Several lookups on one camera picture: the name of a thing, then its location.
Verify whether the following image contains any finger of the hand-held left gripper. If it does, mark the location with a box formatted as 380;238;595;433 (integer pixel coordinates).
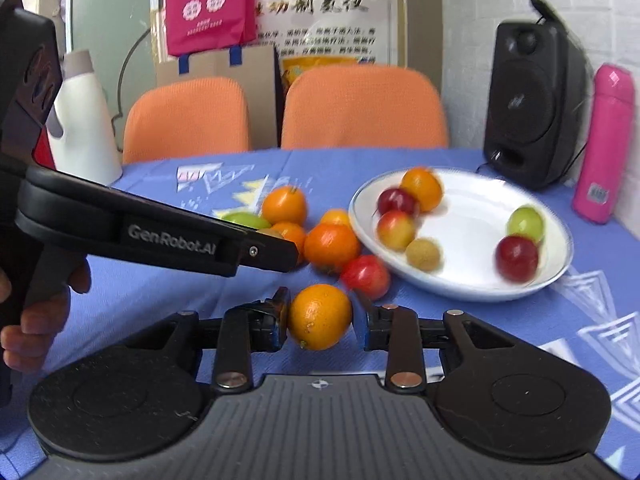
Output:
239;230;301;275

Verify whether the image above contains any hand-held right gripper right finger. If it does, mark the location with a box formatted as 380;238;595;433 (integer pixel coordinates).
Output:
362;302;516;393

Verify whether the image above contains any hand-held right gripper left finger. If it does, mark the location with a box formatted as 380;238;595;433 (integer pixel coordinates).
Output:
130;287;292;393

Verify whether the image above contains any green apple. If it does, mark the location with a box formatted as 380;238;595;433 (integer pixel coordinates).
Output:
220;211;272;231

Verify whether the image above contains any orange with stem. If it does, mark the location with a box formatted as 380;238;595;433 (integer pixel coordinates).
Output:
261;186;308;226

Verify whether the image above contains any small bright red plum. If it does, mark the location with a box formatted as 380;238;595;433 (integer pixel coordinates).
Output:
340;255;391;301

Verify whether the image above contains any small mandarin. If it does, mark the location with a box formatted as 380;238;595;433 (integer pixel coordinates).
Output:
319;208;353;228

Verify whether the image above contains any red and yellow apple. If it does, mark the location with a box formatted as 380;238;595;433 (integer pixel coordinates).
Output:
376;210;417;252

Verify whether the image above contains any dark red plum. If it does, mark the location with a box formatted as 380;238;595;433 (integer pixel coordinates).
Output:
495;235;540;282
376;187;420;218

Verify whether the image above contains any white plate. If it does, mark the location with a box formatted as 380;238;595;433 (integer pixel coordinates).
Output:
348;167;574;302

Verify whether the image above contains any large orange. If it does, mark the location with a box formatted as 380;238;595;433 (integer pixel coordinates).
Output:
401;167;444;212

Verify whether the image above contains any green plum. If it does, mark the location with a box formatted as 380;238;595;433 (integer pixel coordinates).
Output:
506;206;546;242

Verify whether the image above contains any person's left hand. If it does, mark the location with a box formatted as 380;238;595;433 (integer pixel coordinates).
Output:
0;262;93;372

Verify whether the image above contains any blue printed tablecloth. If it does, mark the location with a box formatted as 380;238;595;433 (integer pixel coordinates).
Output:
0;147;640;480

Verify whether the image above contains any red thermos jug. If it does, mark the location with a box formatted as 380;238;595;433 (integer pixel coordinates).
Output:
32;127;57;170

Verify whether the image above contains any white thermos jug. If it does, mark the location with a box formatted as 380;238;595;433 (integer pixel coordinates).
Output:
47;50;124;186

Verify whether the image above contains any orange chair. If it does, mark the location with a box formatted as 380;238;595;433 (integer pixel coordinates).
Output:
122;77;251;165
281;64;449;150

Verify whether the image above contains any cardboard box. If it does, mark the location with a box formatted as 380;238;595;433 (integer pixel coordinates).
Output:
155;45;281;148

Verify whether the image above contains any pink fabric bag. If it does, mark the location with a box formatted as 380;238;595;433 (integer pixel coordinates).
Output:
165;0;258;57

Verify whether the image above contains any black speaker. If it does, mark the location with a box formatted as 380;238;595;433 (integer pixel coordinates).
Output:
482;20;593;191

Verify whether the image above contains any pink bottle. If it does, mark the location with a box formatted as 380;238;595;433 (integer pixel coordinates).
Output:
571;63;636;225

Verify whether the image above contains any wall poster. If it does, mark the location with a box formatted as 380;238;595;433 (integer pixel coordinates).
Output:
252;0;406;68

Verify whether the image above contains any thin black speaker cable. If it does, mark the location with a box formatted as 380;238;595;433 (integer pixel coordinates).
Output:
564;140;591;182

